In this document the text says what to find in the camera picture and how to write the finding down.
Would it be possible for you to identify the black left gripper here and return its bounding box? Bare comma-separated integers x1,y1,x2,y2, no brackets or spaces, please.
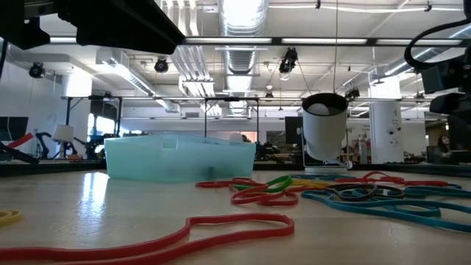
0,0,185,56

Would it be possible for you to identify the red rubber band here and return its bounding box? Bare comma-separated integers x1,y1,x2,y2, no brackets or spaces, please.
230,183,300,207
194,177,266,190
0,212,296,265
333,170,450,188

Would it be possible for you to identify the translucent teal plastic bin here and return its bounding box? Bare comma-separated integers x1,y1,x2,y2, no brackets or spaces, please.
104,133,258,184

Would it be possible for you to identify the thin black rubber band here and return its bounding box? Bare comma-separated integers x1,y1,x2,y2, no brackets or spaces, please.
325,183,406,202

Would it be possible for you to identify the yellow rubber band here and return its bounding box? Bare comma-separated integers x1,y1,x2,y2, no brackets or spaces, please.
0,209,23,227
290,179,333,188

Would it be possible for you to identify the green rubber band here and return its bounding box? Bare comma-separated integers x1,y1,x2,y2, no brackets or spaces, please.
233,174,294,194

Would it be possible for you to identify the person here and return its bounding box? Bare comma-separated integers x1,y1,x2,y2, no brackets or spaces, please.
435,133,453,155

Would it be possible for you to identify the white pillar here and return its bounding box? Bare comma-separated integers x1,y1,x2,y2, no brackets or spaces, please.
369,75,405,165

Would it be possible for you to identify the lamp with white shade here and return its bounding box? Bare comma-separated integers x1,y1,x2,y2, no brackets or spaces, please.
51,124,76,160

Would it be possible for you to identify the white cylindrical lamp on stand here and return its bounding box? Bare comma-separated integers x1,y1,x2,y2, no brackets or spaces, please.
300,92,350,174

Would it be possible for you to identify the black crossbar with light strips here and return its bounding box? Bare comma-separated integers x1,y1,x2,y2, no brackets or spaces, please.
49,35,465,47

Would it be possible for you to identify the red strip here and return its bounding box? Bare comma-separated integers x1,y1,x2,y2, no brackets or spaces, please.
7,132,35,149

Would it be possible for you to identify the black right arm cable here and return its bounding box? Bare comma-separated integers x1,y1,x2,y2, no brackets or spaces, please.
403,18,471,71

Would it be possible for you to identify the thin hanging cord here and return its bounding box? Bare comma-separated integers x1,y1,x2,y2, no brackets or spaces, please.
333,0,339,95

